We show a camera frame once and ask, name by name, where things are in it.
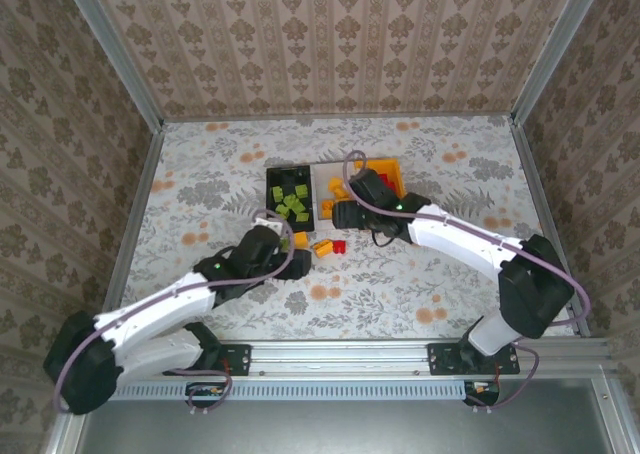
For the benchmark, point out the thin aluminium cross rail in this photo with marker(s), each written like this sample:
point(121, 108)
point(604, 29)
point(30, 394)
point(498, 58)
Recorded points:
point(340, 115)

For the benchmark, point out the black plastic container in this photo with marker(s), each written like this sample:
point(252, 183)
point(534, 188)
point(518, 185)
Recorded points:
point(285, 176)

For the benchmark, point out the orange plastic container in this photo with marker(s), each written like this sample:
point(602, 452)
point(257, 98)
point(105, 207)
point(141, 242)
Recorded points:
point(385, 165)

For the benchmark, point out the aluminium side rail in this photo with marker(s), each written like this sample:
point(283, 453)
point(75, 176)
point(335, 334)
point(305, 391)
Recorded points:
point(134, 224)
point(541, 199)

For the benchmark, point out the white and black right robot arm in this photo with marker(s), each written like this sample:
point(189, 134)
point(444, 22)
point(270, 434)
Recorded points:
point(460, 239)

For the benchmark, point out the grey metal panel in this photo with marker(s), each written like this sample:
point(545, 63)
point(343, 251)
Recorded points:
point(350, 429)

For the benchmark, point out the white plastic container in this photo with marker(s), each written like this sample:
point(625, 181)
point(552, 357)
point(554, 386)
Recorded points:
point(320, 184)

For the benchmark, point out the black connector box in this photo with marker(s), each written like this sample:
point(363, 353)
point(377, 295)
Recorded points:
point(205, 391)
point(482, 391)

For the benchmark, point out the floral patterned table covering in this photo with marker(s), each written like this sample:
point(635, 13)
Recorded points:
point(225, 149)

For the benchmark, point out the wide aluminium base rail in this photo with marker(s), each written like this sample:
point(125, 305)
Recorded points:
point(340, 359)

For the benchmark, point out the short aluminium frame post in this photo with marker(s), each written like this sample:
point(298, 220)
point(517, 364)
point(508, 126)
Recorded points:
point(617, 419)
point(60, 436)

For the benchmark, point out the green lego brick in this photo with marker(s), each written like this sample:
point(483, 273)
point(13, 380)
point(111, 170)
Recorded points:
point(301, 190)
point(283, 212)
point(277, 192)
point(284, 244)
point(289, 202)
point(299, 207)
point(303, 217)

